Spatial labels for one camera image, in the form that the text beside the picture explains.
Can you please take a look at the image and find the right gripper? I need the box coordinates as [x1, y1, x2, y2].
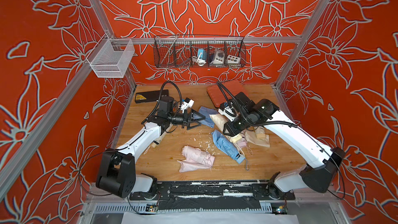
[219, 112, 251, 138]

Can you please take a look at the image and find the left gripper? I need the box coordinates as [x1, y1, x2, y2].
[167, 110, 205, 129]

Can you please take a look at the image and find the cream sleeved umbrella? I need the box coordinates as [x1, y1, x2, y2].
[209, 114, 243, 143]

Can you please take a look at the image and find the light blue sleeved umbrella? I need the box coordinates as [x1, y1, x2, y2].
[198, 106, 219, 128]

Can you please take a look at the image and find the pink sleeved umbrella short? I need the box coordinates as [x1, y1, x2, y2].
[235, 138, 253, 156]

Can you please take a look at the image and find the cream sleeve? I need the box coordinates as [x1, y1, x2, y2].
[245, 131, 270, 148]

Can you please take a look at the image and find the pink sleeved umbrella long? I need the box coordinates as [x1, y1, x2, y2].
[182, 145, 215, 169]

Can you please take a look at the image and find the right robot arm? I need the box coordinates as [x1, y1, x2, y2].
[217, 82, 346, 200]

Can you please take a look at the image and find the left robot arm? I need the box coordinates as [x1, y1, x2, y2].
[95, 91, 205, 199]

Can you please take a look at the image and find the red plastic tool case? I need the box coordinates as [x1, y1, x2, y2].
[206, 80, 249, 108]

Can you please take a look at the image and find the beige black unsleeved umbrella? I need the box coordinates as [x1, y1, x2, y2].
[143, 133, 166, 155]

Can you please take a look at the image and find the black yellow tool box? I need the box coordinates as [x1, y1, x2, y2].
[134, 89, 169, 104]

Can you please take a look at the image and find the white mesh basket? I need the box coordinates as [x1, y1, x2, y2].
[87, 39, 135, 78]

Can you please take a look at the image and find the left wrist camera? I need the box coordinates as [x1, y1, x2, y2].
[180, 97, 194, 113]

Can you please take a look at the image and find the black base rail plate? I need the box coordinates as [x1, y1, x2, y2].
[129, 180, 295, 214]

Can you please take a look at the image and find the black wire wall basket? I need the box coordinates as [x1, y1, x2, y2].
[153, 34, 247, 68]

